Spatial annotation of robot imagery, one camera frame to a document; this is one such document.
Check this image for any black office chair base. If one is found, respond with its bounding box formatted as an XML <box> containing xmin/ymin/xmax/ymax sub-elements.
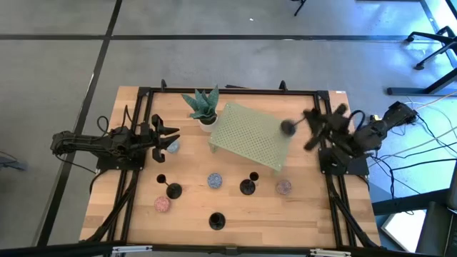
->
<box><xmin>405</xmin><ymin>25</ymin><xmax>457</xmax><ymax>71</ymax></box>

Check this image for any green perforated metal shelf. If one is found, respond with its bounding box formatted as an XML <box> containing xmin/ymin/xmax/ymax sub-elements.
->
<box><xmin>208</xmin><ymin>102</ymin><xmax>294</xmax><ymax>172</ymax></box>

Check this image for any white floor cable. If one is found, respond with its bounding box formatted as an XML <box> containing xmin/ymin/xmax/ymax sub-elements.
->
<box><xmin>403</xmin><ymin>101</ymin><xmax>457</xmax><ymax>129</ymax></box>

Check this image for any dark grey chair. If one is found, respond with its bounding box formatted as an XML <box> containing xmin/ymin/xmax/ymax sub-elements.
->
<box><xmin>416</xmin><ymin>171</ymin><xmax>457</xmax><ymax>257</ymax></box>

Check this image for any black camera mount beam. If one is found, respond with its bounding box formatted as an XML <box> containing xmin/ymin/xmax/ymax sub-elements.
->
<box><xmin>0</xmin><ymin>241</ymin><xmax>457</xmax><ymax>257</ymax></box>

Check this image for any black floor beam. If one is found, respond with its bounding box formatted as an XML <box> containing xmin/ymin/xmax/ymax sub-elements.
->
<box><xmin>371</xmin><ymin>188</ymin><xmax>451</xmax><ymax>216</ymax></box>

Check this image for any beige floor cable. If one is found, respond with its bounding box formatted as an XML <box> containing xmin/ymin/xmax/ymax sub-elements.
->
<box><xmin>371</xmin><ymin>126</ymin><xmax>457</xmax><ymax>160</ymax></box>

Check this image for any light blue candle tin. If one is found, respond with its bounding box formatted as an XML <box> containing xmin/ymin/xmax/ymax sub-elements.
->
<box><xmin>166</xmin><ymin>139</ymin><xmax>181</xmax><ymax>155</ymax></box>

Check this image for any grey floor object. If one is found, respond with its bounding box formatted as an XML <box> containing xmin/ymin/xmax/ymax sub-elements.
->
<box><xmin>0</xmin><ymin>155</ymin><xmax>29</xmax><ymax>172</ymax></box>

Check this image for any black aluminium table frame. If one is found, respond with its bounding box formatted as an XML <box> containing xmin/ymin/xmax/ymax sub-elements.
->
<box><xmin>80</xmin><ymin>79</ymin><xmax>382</xmax><ymax>251</ymax></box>

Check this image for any green plant in white pot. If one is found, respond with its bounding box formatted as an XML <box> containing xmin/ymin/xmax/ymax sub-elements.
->
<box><xmin>181</xmin><ymin>84</ymin><xmax>221</xmax><ymax>133</ymax></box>

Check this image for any silver metal bracket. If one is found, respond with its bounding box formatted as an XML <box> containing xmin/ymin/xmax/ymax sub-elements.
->
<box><xmin>309</xmin><ymin>248</ymin><xmax>353</xmax><ymax>257</ymax></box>
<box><xmin>111</xmin><ymin>244</ymin><xmax>154</xmax><ymax>255</ymax></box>

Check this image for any white flat panel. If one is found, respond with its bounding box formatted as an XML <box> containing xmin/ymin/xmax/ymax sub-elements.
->
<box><xmin>380</xmin><ymin>209</ymin><xmax>428</xmax><ymax>253</ymax></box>

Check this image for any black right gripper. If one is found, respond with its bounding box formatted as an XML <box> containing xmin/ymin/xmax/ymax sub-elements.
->
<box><xmin>303</xmin><ymin>105</ymin><xmax>353</xmax><ymax>151</ymax></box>

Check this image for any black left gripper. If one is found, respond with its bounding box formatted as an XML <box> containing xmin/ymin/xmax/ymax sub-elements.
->
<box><xmin>139</xmin><ymin>114</ymin><xmax>181</xmax><ymax>163</ymax></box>

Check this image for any black desk foot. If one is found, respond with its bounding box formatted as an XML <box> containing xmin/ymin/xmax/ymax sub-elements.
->
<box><xmin>387</xmin><ymin>67</ymin><xmax>457</xmax><ymax>96</ymax></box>

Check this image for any black taper candle holder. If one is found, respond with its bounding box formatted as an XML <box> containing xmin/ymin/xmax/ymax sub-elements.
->
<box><xmin>280</xmin><ymin>114</ymin><xmax>308</xmax><ymax>137</ymax></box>
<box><xmin>239</xmin><ymin>171</ymin><xmax>260</xmax><ymax>196</ymax></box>
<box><xmin>209</xmin><ymin>211</ymin><xmax>226</xmax><ymax>231</ymax></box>
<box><xmin>156</xmin><ymin>173</ymin><xmax>184</xmax><ymax>200</ymax></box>

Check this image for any black floor cable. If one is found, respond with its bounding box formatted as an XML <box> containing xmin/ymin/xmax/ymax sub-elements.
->
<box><xmin>369</xmin><ymin>156</ymin><xmax>457</xmax><ymax>201</ymax></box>

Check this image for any black chair leg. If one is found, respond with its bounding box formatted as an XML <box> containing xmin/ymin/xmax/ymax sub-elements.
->
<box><xmin>291</xmin><ymin>0</ymin><xmax>308</xmax><ymax>17</ymax></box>

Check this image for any brown patterned candle tin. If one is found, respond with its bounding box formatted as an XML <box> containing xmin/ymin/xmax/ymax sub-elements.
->
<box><xmin>276</xmin><ymin>179</ymin><xmax>293</xmax><ymax>196</ymax></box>

